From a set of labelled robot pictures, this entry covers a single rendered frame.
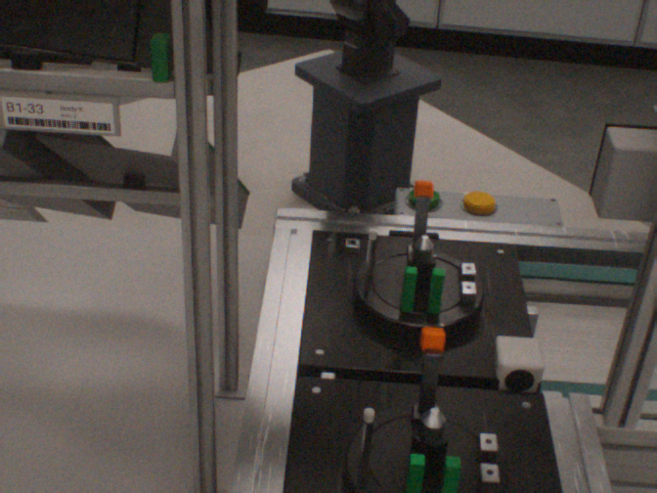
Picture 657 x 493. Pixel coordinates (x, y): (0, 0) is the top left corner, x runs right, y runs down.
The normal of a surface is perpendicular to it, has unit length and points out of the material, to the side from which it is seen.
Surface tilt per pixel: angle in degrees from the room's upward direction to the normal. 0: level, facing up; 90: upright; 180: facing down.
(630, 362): 90
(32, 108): 90
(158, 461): 0
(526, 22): 90
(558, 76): 0
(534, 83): 0
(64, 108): 90
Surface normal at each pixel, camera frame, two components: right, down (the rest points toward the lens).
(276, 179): 0.05, -0.82
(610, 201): -0.05, 0.57
